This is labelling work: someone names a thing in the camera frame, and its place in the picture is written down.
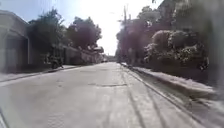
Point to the grey wall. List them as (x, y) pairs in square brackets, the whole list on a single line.
[(76, 55)]

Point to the grey concrete road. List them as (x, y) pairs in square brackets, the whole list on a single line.
[(83, 100)]

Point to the utility pole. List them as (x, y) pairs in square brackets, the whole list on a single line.
[(125, 13)]

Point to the grey building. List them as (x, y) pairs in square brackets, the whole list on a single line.
[(13, 40)]

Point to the concrete sidewalk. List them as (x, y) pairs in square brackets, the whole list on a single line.
[(173, 81)]

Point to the motorcycle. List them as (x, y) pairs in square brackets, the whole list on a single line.
[(56, 62)]

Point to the dark trees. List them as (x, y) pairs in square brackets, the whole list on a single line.
[(133, 36), (83, 33)]

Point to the pale bushes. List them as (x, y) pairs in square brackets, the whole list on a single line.
[(173, 46)]

